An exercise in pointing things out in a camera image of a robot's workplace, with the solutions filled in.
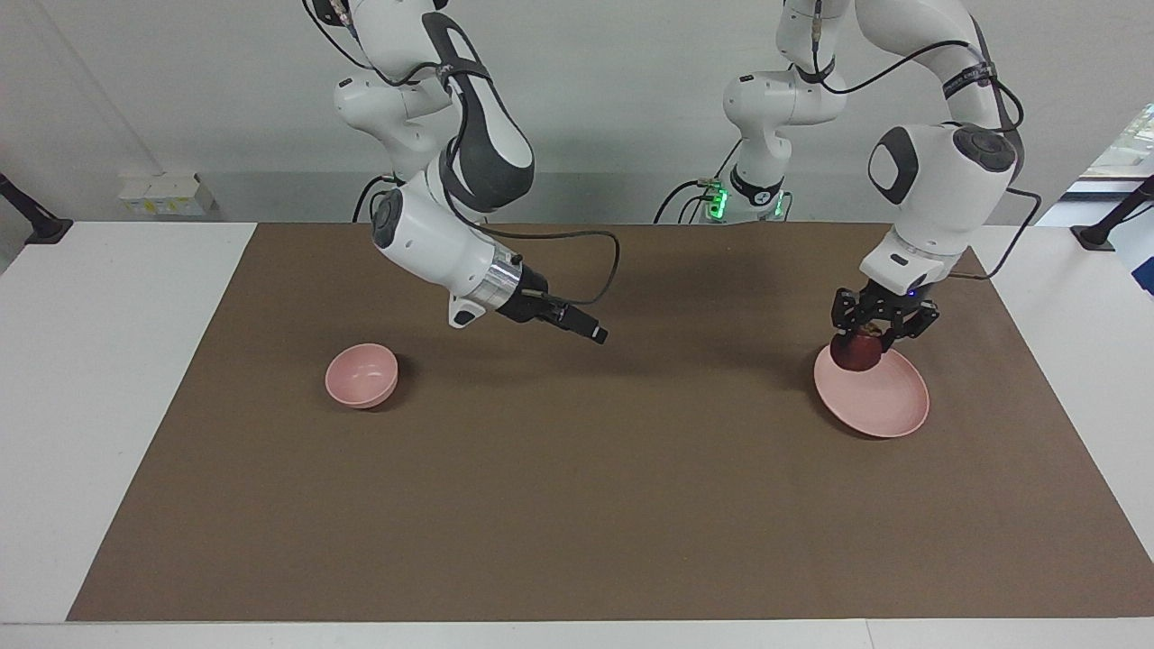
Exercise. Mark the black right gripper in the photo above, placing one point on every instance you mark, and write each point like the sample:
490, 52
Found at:
527, 302

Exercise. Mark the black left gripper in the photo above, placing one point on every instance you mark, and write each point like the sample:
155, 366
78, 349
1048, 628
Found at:
883, 302

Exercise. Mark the dark red apple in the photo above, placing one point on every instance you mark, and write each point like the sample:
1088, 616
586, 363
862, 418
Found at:
855, 353

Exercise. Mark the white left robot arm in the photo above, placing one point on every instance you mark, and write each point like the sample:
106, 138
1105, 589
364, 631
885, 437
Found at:
947, 180

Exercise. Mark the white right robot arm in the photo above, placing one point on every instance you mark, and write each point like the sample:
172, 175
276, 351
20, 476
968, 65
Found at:
433, 243

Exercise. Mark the pink plate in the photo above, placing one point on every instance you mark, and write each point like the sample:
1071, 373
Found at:
883, 401

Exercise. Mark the pink bowl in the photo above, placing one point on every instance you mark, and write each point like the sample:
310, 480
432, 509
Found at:
361, 377

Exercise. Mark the brown table mat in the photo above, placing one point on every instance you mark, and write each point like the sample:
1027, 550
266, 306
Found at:
577, 469

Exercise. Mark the black clamp stand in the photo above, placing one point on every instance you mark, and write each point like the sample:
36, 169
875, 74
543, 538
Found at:
41, 227
1095, 236

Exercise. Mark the pale blue object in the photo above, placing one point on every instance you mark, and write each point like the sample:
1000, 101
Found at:
1138, 252

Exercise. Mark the window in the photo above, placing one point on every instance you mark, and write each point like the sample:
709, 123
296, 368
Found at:
1131, 144

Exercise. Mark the white wall socket box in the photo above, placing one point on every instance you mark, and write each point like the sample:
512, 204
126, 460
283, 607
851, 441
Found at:
167, 195

